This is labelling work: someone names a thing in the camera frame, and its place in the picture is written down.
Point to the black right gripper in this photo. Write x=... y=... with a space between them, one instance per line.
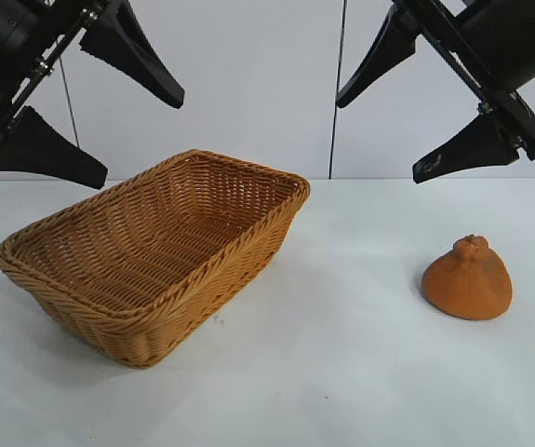
x=513 y=42

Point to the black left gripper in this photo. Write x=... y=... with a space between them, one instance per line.
x=2 y=42

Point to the woven wicker basket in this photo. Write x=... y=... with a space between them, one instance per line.
x=146 y=261

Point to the orange cone-shaped bun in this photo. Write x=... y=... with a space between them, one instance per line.
x=467 y=288

